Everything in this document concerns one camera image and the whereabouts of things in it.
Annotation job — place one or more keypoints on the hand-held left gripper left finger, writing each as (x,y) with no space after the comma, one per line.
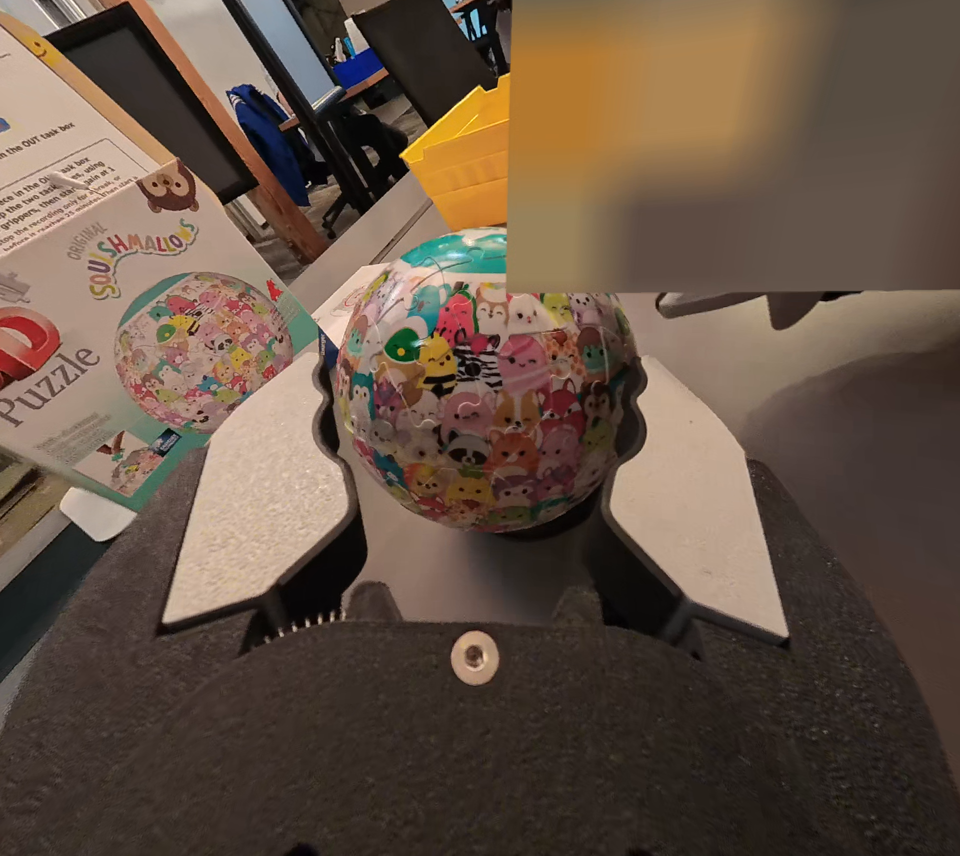
(255,496)

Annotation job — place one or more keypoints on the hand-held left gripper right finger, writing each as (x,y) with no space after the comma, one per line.
(697,511)

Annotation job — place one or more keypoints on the colourful puzzle ball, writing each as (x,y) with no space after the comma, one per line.
(487,421)

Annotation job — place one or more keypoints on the yellow plastic bin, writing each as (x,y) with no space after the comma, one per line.
(465,166)

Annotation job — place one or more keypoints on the puzzle ball cardboard box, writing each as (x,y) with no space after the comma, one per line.
(150,346)

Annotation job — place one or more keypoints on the white stand foot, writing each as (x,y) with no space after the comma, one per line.
(97,515)

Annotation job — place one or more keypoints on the white instruction leaflet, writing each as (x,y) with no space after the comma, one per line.
(341,297)

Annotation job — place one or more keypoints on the blue jacket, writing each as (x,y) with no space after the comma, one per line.
(270,136)

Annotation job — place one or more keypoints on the white zip tie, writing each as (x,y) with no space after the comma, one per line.
(71,182)

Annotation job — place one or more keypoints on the black framed board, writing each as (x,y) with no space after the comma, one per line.
(150,91)

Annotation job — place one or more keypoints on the black office chair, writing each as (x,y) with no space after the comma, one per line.
(420,46)

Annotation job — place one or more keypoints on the whiteboard on black stand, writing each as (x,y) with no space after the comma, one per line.
(255,1)

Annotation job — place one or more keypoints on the wooden post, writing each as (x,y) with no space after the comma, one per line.
(289,223)

